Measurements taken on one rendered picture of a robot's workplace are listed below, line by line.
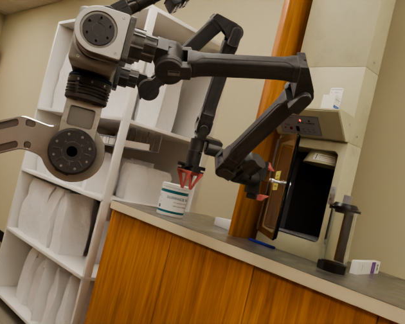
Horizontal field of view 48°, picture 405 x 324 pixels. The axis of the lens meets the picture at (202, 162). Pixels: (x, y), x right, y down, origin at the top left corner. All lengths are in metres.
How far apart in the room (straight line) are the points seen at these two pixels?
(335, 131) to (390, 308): 0.71
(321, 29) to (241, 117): 0.90
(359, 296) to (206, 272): 0.62
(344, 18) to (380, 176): 0.72
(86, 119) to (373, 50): 1.12
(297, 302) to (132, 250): 0.89
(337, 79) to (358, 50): 0.13
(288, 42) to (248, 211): 0.76
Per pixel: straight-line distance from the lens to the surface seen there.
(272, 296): 1.59
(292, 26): 2.11
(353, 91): 1.86
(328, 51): 1.98
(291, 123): 1.88
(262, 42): 2.83
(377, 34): 1.94
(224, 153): 1.50
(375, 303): 1.38
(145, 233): 2.07
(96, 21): 1.22
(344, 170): 1.81
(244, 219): 1.97
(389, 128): 2.24
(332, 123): 1.77
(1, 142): 1.55
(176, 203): 2.10
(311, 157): 1.90
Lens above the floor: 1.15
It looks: 2 degrees up
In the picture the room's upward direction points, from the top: 14 degrees clockwise
